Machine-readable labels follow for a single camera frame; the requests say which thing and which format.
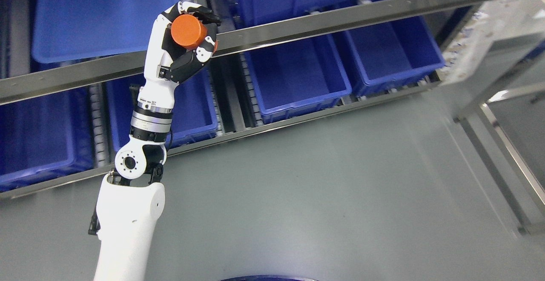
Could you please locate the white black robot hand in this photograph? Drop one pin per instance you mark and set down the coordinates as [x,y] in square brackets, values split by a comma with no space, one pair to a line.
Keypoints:
[168,64]

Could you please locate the orange cylindrical capacitor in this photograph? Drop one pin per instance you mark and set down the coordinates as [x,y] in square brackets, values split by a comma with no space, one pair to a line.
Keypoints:
[189,32]

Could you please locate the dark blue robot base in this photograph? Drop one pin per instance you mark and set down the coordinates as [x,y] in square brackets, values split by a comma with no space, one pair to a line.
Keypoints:
[268,278]

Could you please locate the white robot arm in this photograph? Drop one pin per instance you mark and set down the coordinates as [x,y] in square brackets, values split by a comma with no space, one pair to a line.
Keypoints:
[132,197]

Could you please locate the lower blue bin centre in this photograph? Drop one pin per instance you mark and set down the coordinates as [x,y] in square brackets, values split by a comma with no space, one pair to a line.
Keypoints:
[194,115]

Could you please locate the shallow blue tray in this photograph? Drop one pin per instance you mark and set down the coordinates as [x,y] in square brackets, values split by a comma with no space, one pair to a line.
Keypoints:
[80,29]

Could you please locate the lower blue bin left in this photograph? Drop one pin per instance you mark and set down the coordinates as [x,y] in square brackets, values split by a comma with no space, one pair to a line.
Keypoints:
[45,138]

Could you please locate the lower blue bin far right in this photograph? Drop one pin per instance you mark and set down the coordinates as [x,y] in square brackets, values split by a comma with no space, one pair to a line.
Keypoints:
[388,55]

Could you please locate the metal shelf front rail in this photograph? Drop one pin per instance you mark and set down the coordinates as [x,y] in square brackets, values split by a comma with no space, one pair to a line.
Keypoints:
[29,86]

